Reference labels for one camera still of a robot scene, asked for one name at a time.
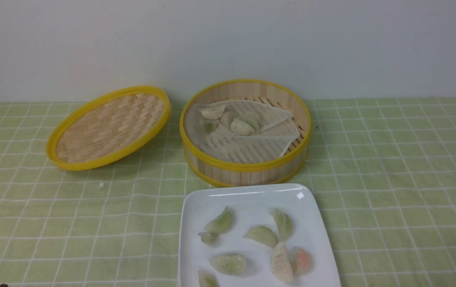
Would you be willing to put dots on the small green dumpling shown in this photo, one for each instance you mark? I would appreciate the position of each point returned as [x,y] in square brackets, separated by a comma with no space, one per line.
[208,238]

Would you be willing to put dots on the green dumpling plate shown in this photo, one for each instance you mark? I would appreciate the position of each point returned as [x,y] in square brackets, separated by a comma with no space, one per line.
[234,264]
[207,279]
[283,223]
[263,235]

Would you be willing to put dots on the beige dumpling on plate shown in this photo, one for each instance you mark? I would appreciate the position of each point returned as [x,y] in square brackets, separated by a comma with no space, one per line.
[281,266]

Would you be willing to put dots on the green-tinted dumpling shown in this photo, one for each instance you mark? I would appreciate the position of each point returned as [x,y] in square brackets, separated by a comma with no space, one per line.
[209,126]

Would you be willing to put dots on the green dumpling plate centre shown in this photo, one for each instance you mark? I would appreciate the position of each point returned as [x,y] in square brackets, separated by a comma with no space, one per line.
[263,235]

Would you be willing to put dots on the white dumpling in steamer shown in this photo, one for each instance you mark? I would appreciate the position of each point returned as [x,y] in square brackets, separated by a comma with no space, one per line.
[212,112]

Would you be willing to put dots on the green dumpling on plate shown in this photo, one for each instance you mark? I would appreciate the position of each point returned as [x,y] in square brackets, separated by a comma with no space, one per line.
[222,223]

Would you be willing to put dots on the white square plate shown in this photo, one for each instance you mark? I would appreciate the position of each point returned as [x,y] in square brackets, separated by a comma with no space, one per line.
[251,206]

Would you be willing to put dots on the white steamer liner cloth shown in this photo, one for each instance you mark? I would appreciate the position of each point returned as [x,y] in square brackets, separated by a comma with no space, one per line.
[276,133]

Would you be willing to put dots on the green dumpling plate lower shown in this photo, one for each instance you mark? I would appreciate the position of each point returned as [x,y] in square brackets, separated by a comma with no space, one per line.
[234,264]

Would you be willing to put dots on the green dumpling plate bottom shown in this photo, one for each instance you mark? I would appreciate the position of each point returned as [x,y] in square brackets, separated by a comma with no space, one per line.
[207,279]

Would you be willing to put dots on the pale dumpling in steamer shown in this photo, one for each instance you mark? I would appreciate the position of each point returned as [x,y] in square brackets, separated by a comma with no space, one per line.
[243,127]

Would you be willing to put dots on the pink dumpling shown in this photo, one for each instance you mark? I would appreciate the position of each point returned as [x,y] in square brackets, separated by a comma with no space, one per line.
[302,261]
[227,119]

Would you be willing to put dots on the green checkered tablecloth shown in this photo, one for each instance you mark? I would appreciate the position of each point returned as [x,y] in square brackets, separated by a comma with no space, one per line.
[383,172]

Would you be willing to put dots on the yellow-rimmed bamboo steamer basket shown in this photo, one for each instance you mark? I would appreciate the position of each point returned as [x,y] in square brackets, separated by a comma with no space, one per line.
[220,173]

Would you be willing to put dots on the yellow-rimmed bamboo steamer lid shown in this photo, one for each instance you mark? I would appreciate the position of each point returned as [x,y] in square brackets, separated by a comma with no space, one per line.
[109,128]

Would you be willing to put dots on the green dumpling plate right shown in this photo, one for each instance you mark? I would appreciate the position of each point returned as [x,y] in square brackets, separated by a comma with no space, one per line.
[283,223]

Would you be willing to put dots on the pink dumpling on plate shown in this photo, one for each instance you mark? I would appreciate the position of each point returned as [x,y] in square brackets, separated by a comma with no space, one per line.
[302,261]

